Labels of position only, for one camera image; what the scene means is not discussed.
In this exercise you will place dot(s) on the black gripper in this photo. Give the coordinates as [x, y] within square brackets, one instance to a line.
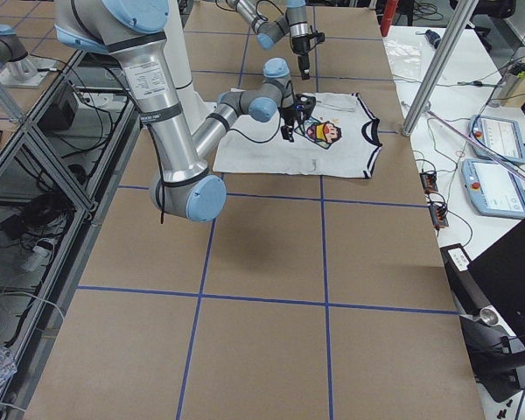
[301, 45]
[290, 114]

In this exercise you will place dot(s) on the grey cartoon print t-shirt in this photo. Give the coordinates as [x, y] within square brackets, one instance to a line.
[340, 139]

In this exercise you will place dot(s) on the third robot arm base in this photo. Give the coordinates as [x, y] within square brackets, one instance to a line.
[19, 69]

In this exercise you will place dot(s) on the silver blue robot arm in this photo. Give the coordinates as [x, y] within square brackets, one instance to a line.
[292, 23]
[133, 33]

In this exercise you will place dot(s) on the clear plastic bag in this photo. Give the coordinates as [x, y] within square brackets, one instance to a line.
[404, 60]

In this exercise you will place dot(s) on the red cylinder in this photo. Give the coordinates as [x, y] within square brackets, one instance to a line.
[387, 17]

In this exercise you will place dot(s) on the small orange connector board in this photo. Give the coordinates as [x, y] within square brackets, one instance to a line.
[429, 181]

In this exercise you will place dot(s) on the far blue teach pendant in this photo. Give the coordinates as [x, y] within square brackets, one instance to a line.
[500, 135]

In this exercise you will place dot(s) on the blue teach pendant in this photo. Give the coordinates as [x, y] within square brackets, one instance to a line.
[492, 190]
[500, 135]

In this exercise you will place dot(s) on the near blue teach pendant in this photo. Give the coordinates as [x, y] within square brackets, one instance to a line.
[492, 190]

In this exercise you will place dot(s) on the long reacher grabber tool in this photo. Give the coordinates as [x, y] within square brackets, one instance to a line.
[476, 144]

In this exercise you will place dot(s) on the black monitor on stand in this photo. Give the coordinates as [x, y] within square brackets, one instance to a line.
[491, 291]

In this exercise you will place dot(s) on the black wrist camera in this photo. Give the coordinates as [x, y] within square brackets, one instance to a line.
[316, 38]
[304, 106]

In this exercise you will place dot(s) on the aluminium frame post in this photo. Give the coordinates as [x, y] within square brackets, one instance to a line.
[452, 33]

